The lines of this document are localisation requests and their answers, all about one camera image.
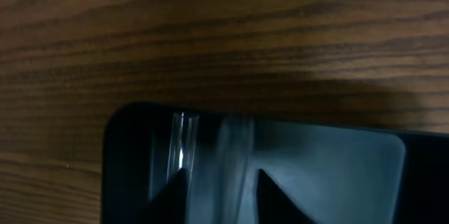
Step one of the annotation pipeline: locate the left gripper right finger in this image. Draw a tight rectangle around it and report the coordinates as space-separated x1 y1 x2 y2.
255 168 319 224

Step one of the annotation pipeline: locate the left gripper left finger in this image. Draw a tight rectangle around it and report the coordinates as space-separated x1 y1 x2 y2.
138 167 189 224

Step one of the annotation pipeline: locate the clear test tube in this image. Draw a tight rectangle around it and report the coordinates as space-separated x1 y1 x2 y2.
166 111 200 186

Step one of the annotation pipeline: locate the black tray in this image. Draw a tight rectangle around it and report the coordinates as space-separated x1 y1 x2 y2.
100 101 449 224

